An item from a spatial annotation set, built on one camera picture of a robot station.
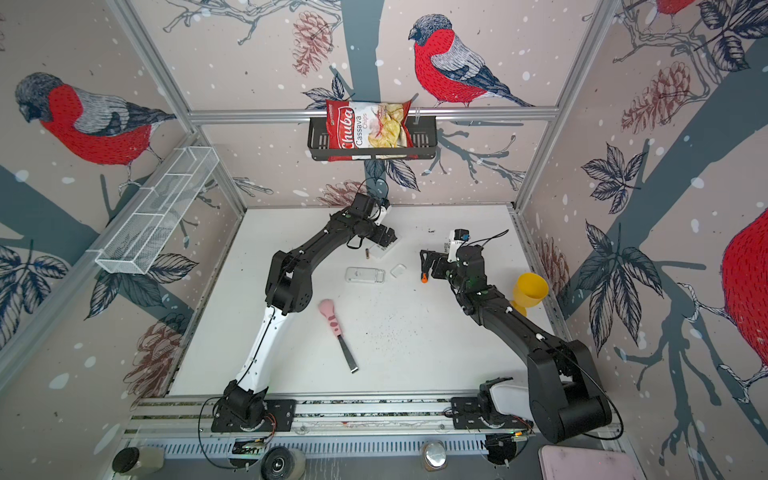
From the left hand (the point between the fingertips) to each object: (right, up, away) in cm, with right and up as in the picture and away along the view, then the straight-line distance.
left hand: (385, 230), depth 104 cm
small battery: (-7, -9, +2) cm, 11 cm away
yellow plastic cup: (+43, -17, -19) cm, 50 cm away
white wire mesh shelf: (-60, -1, -31) cm, 68 cm away
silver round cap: (+11, -46, -44) cm, 65 cm away
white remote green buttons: (-2, -8, +2) cm, 8 cm away
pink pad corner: (+46, -52, -39) cm, 80 cm away
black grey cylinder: (-50, -49, -43) cm, 82 cm away
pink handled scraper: (-18, -25, -12) cm, 33 cm away
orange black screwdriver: (+13, -16, -7) cm, 22 cm away
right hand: (+14, -8, -18) cm, 24 cm away
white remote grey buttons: (-10, -15, -4) cm, 19 cm away
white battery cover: (+5, -14, -1) cm, 15 cm away
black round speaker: (-20, -47, -46) cm, 69 cm away
